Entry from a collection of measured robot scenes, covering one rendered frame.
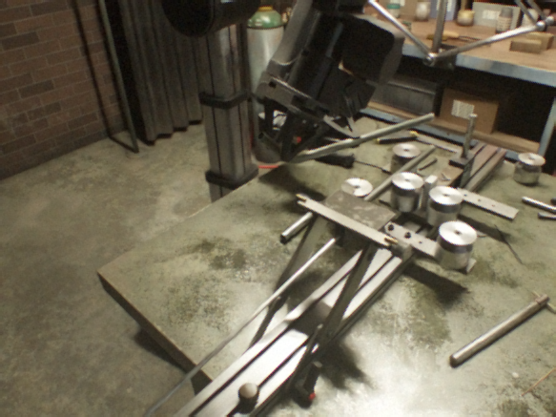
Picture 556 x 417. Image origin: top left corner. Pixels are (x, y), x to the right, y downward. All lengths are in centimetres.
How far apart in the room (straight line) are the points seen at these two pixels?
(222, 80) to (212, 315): 69
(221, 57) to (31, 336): 136
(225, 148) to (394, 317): 76
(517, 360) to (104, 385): 139
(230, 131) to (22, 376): 121
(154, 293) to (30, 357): 129
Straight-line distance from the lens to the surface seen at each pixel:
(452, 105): 221
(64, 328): 195
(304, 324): 56
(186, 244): 74
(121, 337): 182
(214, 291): 65
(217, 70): 114
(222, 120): 118
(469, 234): 64
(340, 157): 92
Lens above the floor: 134
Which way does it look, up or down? 36 degrees down
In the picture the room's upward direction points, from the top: 2 degrees counter-clockwise
